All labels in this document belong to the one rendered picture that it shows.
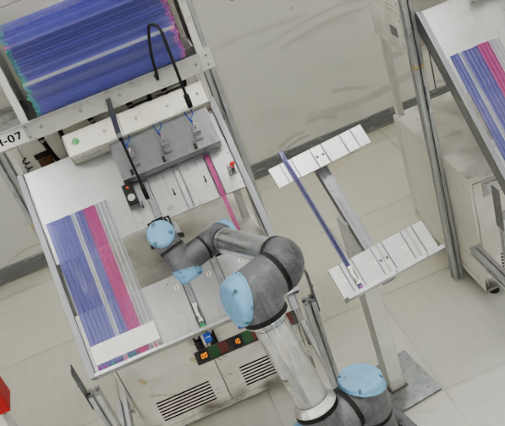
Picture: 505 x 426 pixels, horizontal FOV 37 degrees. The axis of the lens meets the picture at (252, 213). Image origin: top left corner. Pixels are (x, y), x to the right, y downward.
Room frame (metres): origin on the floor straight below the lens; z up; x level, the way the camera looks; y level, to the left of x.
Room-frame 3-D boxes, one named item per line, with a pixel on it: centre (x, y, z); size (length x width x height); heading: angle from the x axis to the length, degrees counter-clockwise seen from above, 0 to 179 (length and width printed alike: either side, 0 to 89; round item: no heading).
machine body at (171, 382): (2.45, 0.35, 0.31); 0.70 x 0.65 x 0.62; 95
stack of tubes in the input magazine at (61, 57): (2.34, 0.28, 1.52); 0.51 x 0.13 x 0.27; 95
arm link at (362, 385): (1.37, -0.11, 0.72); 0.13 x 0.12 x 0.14; 117
